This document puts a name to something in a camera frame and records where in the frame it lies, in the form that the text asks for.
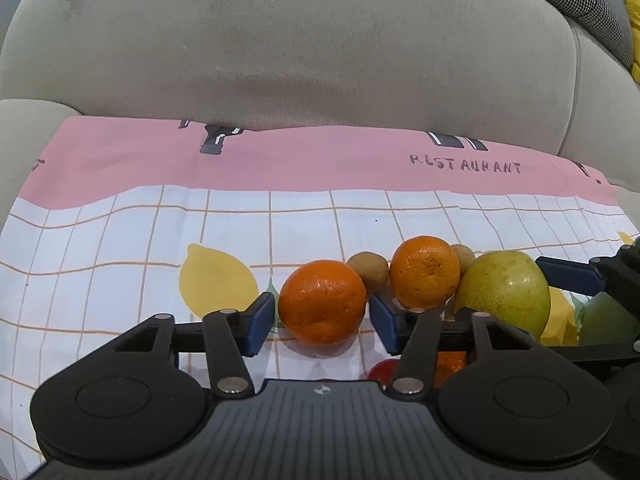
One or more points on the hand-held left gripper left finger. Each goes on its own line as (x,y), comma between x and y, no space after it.
(260,324)

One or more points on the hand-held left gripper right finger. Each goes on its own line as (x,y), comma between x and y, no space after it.
(384,324)

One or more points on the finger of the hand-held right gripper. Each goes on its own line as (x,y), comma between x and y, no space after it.
(570,273)
(595,352)

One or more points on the small red fruit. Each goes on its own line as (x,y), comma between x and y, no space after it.
(382,372)

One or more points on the small brown round fruit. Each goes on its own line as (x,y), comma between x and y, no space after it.
(465,257)
(367,270)

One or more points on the orange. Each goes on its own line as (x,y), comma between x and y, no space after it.
(425,272)
(452,367)
(322,302)

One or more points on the pink checkered printed cloth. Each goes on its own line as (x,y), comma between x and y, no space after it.
(125,220)

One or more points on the yellow cushion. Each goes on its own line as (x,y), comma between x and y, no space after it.
(632,20)

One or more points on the grey patterned cushion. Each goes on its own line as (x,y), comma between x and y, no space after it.
(590,0)

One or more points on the beige sofa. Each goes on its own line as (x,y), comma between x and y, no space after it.
(300,50)

